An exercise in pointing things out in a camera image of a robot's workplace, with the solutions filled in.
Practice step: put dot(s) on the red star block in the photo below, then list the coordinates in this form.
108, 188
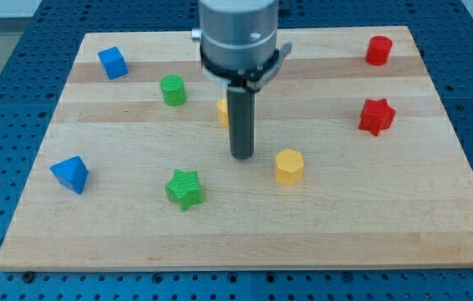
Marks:
376, 115

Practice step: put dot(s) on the wooden board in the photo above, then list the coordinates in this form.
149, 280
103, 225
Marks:
402, 199

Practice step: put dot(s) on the blue triangular block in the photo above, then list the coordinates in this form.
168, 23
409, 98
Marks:
71, 173

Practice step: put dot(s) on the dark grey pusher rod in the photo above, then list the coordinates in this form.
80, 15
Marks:
241, 117

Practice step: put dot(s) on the blue cube block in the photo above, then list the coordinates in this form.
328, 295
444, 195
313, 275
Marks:
113, 62

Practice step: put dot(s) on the red cylinder block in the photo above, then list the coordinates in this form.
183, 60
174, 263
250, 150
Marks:
378, 50

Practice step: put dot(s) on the yellow block behind rod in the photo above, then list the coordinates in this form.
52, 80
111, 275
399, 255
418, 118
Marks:
222, 113

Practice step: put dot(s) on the green star block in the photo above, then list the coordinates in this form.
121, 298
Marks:
184, 189

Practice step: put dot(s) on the green cylinder block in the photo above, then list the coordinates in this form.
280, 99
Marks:
173, 90

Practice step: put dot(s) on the yellow hexagon block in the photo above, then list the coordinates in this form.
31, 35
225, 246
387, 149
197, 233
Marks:
289, 166

